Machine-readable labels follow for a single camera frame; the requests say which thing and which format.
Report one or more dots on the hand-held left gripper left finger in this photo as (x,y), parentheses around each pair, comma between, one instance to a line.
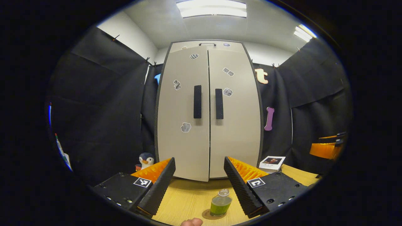
(160,188)

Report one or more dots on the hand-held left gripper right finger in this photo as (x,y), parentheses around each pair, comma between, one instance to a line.
(240,188)

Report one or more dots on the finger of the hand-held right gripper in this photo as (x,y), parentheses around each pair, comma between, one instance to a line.
(328,137)
(323,150)

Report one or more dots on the green tea bottle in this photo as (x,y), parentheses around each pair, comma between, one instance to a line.
(220,205)

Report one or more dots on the round cork coaster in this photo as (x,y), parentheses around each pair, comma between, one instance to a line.
(205,215)

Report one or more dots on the grey cabinet door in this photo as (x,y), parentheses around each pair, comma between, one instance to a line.
(238,135)
(179,141)

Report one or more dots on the grey cabinet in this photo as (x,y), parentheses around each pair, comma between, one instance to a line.
(262,138)

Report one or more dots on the penguin plush toy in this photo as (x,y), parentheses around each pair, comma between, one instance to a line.
(146,160)

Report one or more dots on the small ceiling light panel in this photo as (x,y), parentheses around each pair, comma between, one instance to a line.
(303,33)

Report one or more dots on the large ceiling light panel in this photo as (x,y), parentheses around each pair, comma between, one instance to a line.
(210,8)

